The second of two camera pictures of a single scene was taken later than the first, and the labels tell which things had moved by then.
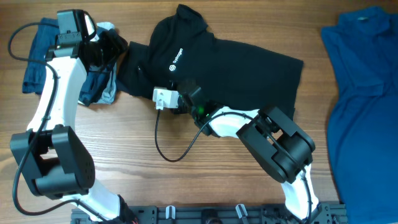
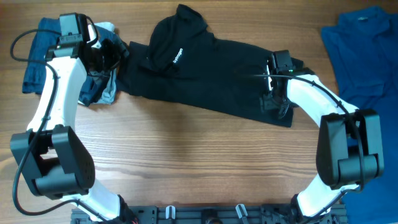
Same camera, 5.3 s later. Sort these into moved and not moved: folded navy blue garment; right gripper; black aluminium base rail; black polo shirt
Moved: right gripper
Not moved: black aluminium base rail; folded navy blue garment; black polo shirt
